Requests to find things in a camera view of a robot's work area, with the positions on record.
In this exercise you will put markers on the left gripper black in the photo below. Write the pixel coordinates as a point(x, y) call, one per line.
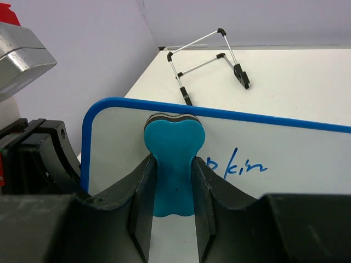
point(38, 159)

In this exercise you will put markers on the blue whiteboard eraser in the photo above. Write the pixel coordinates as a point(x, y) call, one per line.
point(174, 142)

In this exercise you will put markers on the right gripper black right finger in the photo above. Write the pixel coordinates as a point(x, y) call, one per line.
point(232, 226)

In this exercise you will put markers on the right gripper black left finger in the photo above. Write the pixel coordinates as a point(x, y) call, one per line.
point(112, 226)

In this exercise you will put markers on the blue framed whiteboard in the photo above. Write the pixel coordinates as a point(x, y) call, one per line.
point(261, 188)

